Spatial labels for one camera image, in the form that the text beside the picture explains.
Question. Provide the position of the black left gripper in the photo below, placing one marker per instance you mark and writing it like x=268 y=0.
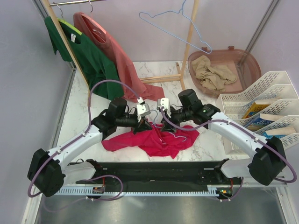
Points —
x=141 y=126

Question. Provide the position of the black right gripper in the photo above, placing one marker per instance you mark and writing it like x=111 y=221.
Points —
x=167 y=126

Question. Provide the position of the light blue wire hanger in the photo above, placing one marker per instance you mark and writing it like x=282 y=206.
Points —
x=180 y=25
x=159 y=135

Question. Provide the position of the magenta t shirt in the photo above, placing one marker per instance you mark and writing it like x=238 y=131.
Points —
x=154 y=142

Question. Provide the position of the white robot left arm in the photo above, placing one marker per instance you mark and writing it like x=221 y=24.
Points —
x=50 y=170

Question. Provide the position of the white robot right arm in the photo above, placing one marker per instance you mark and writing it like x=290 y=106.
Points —
x=266 y=156

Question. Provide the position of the salmon pink t shirt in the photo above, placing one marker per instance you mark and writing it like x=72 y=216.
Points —
x=112 y=49

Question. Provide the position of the green t shirt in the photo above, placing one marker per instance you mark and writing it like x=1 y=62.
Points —
x=95 y=65

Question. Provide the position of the wooden clothes rack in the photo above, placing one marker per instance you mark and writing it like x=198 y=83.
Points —
x=108 y=88

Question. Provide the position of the beige crumpled garment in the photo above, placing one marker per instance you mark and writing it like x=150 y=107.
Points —
x=214 y=78

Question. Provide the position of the pink translucent laundry basket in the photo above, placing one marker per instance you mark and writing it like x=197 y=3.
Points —
x=240 y=62

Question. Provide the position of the yellow blue book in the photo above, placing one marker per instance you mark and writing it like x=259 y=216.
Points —
x=258 y=106

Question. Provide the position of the blue cover book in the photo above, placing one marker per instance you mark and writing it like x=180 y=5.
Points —
x=262 y=120

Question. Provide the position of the white plastic file organizer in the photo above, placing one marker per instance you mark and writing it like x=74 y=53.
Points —
x=273 y=84

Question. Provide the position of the light blue book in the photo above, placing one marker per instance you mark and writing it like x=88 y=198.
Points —
x=279 y=132

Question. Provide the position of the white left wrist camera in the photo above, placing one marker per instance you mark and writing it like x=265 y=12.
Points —
x=143 y=109

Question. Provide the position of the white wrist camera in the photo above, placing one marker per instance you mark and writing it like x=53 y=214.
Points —
x=143 y=109
x=164 y=103

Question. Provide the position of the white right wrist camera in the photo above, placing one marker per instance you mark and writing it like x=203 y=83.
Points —
x=164 y=103

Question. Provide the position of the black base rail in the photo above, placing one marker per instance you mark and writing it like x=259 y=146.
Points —
x=201 y=172

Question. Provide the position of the white slotted cable duct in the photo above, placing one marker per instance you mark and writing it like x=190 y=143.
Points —
x=139 y=189

